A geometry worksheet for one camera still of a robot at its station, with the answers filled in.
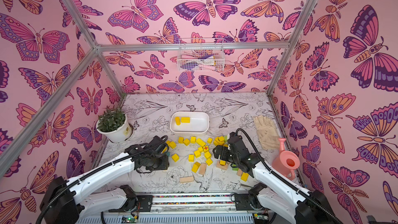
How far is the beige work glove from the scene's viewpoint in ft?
3.14

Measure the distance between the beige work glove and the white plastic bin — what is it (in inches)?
13.4

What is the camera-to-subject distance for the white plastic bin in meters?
0.99

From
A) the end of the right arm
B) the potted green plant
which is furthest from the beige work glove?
the potted green plant

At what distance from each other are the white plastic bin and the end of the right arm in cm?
24

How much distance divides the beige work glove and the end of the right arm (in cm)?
31
